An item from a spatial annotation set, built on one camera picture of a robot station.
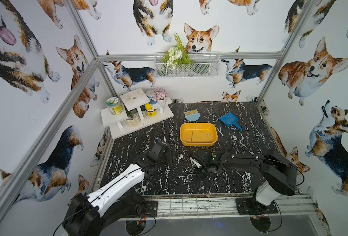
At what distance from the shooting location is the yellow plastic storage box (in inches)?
39.2

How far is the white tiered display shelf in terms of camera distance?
3.11 ft

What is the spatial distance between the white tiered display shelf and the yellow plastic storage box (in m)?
0.18
